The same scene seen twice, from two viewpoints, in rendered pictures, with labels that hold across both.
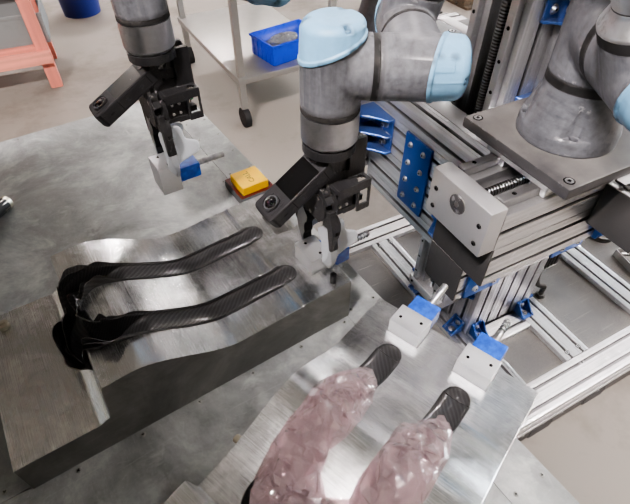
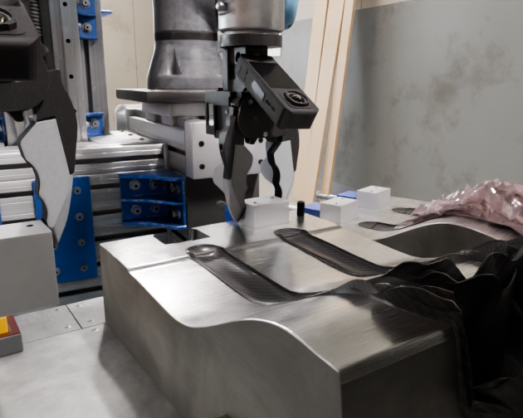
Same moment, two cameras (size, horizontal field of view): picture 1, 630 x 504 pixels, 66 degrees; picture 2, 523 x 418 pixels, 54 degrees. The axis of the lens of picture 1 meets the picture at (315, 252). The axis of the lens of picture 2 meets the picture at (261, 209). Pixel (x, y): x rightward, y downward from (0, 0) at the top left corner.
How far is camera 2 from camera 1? 0.90 m
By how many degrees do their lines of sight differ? 80
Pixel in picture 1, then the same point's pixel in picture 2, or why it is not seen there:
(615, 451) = not seen: hidden behind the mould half
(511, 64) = (79, 77)
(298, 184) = (283, 77)
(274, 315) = (361, 239)
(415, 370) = (383, 218)
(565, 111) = (210, 53)
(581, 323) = not seen: hidden behind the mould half
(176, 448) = not seen: outside the picture
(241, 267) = (276, 256)
